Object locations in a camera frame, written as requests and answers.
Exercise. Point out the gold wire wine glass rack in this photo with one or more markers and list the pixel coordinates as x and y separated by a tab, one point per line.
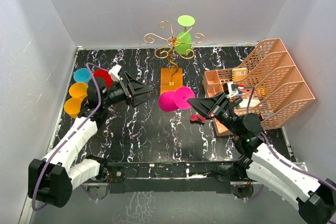
171	77

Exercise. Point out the red wine glass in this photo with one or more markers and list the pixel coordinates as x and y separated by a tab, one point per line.
105	75

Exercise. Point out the yellow-base orange wine glass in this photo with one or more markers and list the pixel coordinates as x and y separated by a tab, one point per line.
73	106

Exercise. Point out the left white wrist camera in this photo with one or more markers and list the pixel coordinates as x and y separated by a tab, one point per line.
114	73

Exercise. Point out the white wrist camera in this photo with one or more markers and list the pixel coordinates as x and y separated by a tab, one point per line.
232	89
114	73

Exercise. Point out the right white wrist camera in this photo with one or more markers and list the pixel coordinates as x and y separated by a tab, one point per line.
232	89

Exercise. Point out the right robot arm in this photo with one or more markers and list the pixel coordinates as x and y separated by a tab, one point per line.
312	196

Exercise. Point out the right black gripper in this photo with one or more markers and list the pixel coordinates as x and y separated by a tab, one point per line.
208	105

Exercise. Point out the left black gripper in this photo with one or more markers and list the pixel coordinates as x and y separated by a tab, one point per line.
137	87

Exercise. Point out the blue wine glass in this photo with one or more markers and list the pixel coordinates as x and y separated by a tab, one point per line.
82	75

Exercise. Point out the yellow-base amber wine glass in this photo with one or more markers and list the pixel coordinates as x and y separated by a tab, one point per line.
78	90

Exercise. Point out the green wine glass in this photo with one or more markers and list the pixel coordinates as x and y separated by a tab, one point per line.
184	38

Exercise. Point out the orange card box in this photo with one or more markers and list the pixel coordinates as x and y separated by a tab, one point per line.
239	74

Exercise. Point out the pink desk organizer tray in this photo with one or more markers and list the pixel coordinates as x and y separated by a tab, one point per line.
214	82

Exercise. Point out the white staples box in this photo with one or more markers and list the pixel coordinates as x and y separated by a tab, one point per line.
253	102

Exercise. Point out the pink file rack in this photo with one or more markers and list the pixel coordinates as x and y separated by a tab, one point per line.
279	85

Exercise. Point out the pink wine glass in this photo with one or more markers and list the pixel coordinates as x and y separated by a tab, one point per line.
174	100

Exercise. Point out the red bow hair clip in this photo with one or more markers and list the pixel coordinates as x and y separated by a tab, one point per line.
196	118

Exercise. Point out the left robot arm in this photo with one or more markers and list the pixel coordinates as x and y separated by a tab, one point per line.
53	178

